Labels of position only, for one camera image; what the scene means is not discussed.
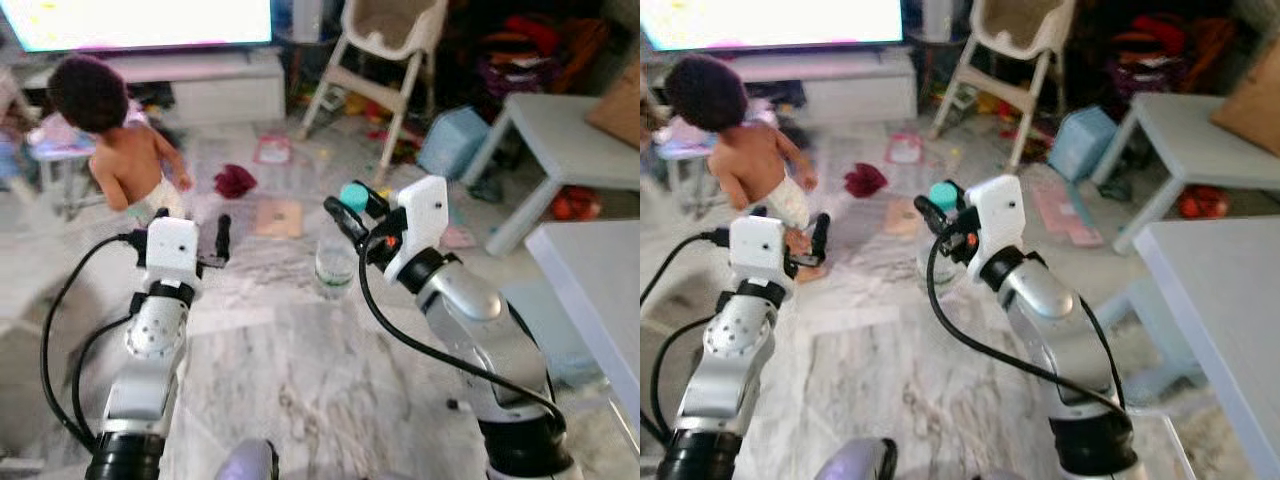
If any clear bottle teal cap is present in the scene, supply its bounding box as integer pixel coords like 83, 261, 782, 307
315, 180, 369, 301
915, 180, 961, 296

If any dark red cloth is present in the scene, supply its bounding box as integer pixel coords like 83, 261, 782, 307
843, 163, 889, 198
213, 163, 258, 199

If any toddler with dark curly hair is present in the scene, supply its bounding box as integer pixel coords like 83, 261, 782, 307
663, 55, 818, 231
45, 55, 194, 226

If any brown cardboard sheet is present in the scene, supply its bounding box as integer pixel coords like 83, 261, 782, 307
1208, 40, 1280, 156
585, 65, 641, 151

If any bright television screen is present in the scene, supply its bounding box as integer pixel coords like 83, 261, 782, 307
0, 0, 274, 53
640, 0, 906, 51

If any white table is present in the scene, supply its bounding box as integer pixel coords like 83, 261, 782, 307
525, 220, 641, 451
1132, 215, 1280, 480

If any light blue storage box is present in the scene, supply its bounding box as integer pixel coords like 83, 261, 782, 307
417, 105, 491, 181
1047, 105, 1119, 183

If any white baby high chair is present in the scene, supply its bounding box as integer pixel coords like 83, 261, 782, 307
930, 0, 1078, 171
297, 0, 451, 186

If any grey robot left leg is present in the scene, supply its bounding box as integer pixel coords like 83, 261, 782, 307
815, 437, 899, 480
215, 438, 281, 480

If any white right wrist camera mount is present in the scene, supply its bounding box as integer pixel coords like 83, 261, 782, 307
383, 175, 449, 283
965, 175, 1028, 271

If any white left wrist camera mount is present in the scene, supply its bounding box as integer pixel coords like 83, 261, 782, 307
728, 215, 791, 286
145, 217, 201, 291

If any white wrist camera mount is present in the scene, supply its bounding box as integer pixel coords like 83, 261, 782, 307
728, 215, 791, 286
383, 175, 449, 283
965, 175, 1028, 271
145, 217, 201, 291

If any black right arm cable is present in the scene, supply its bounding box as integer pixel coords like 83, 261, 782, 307
925, 230, 1131, 416
357, 232, 571, 431

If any pink book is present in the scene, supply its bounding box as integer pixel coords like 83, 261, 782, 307
885, 132, 924, 166
253, 135, 293, 166

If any peach floor mat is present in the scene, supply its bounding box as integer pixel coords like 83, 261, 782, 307
880, 198, 926, 238
252, 198, 304, 239

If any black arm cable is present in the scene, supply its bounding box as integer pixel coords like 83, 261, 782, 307
640, 230, 731, 446
38, 232, 149, 456
357, 232, 571, 431
925, 230, 1131, 416

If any grey low table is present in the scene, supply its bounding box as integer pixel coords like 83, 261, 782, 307
1092, 92, 1280, 253
462, 92, 641, 259

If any small kids table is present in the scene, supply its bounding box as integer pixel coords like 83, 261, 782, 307
655, 115, 721, 216
25, 125, 111, 221

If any white television stand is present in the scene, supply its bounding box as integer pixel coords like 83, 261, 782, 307
650, 45, 919, 126
20, 45, 288, 126

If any pile of colourful clothes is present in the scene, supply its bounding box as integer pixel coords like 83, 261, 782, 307
480, 15, 611, 96
1110, 15, 1241, 96

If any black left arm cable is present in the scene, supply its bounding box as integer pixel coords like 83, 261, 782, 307
38, 232, 149, 456
640, 230, 731, 446

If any orange toy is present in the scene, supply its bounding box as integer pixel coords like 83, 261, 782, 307
1177, 185, 1231, 221
548, 185, 603, 223

